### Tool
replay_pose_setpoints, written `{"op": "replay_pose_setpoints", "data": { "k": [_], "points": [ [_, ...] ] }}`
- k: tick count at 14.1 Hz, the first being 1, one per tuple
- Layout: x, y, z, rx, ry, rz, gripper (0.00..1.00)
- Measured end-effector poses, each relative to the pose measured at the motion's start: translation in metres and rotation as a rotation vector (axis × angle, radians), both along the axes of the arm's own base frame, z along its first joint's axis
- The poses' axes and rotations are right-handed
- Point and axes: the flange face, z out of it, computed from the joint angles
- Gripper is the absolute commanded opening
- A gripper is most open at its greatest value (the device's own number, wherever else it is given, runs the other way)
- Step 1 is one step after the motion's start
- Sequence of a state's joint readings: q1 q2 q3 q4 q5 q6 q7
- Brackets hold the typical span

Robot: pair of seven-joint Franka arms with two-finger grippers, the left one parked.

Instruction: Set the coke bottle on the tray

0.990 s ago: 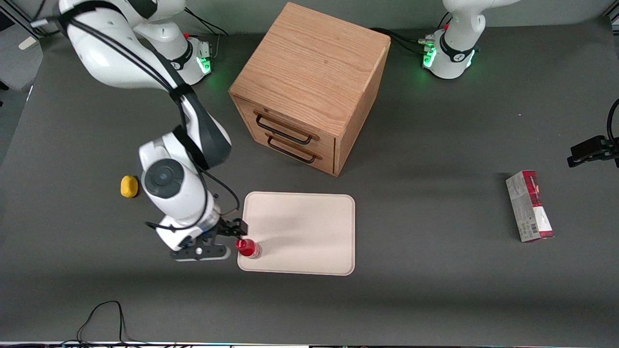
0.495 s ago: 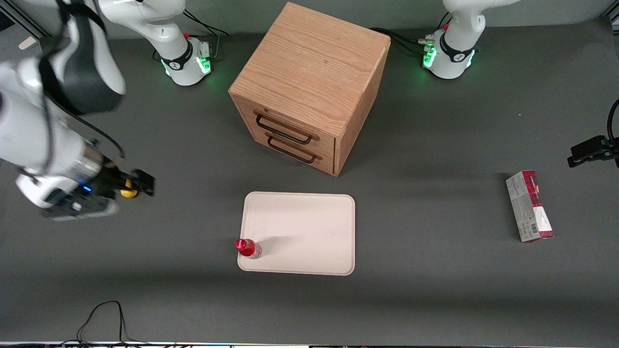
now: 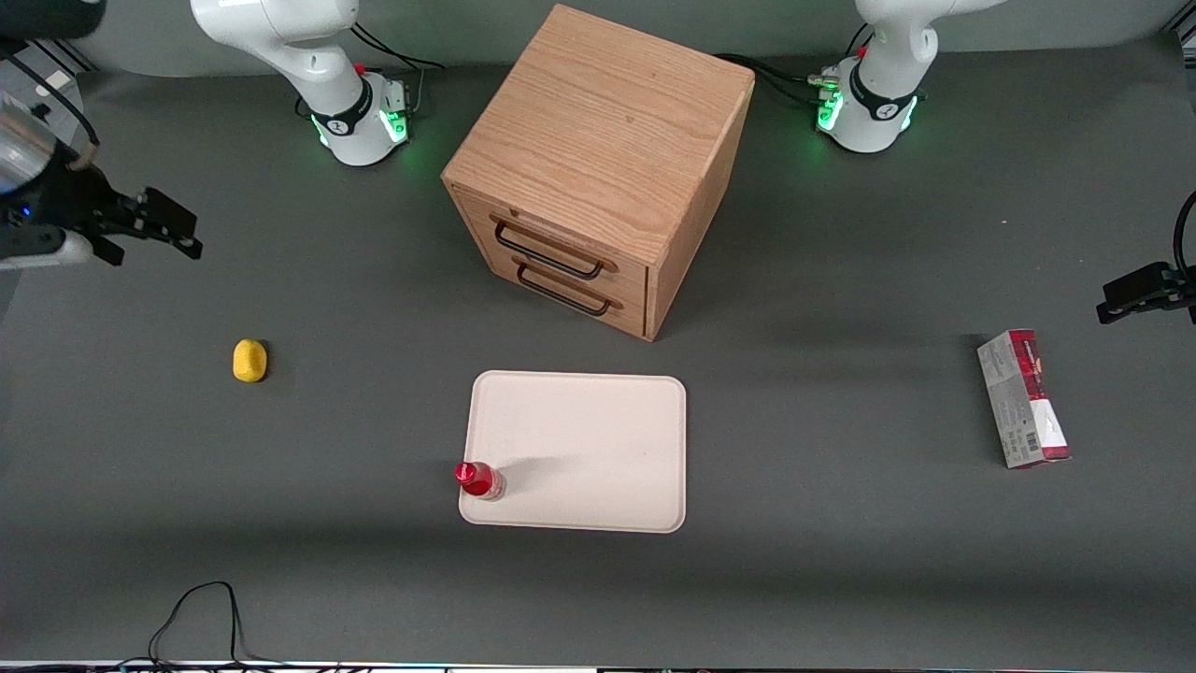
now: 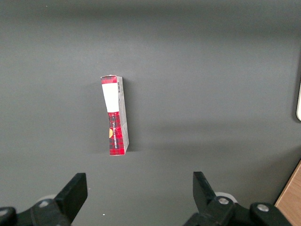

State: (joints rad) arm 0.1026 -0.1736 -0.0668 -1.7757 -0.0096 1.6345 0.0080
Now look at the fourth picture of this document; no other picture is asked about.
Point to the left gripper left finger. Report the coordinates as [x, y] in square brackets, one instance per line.
[68, 202]

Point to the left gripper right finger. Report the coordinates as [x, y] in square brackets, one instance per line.
[208, 202]

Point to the cream rectangular tray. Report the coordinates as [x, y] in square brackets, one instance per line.
[299, 101]

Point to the wooden drawer cabinet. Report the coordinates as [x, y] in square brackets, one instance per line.
[291, 202]

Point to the red grey cardboard box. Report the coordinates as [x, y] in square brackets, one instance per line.
[115, 117]

